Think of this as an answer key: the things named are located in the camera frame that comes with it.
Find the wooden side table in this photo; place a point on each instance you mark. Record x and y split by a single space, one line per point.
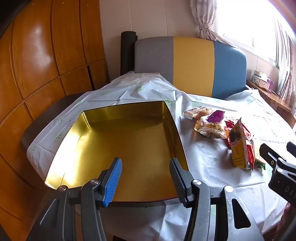
272 99

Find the red snack packet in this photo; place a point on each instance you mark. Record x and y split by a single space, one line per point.
229 125
251 153

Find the wooden wardrobe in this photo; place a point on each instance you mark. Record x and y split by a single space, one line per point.
34 58

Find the gold tin box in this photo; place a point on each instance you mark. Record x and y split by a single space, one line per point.
127 143

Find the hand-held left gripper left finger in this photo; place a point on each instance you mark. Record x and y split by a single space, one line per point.
113 183

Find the window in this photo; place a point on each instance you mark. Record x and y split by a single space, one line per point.
249 23

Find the yellow gold snack packet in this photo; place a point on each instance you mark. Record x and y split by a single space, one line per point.
239 150

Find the black rolled mat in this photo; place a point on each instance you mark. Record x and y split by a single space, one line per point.
126 53

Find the person's right hand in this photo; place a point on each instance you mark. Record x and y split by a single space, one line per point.
289 215

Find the orange-edged clear snack packet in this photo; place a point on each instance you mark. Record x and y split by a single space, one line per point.
211 129

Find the tissue box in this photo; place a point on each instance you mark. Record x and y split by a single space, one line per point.
263 82

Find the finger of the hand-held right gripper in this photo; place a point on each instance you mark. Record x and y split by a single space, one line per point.
291 147
266 153

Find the dark brown stool seat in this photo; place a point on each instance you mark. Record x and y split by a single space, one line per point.
46 118

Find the green-edged cracker packet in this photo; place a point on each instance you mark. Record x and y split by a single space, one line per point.
259 161

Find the purple snack packet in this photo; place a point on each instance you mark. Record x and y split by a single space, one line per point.
216 115

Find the floral curtain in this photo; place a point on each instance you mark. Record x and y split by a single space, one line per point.
288 76
205 20

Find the pastry snack packet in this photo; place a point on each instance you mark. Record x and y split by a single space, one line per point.
196 112

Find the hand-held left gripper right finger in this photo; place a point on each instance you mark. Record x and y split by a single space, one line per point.
179 180

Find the white plastic tablecloth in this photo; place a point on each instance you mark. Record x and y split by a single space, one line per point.
208 162

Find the grey yellow blue chair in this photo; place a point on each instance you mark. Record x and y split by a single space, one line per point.
192 62

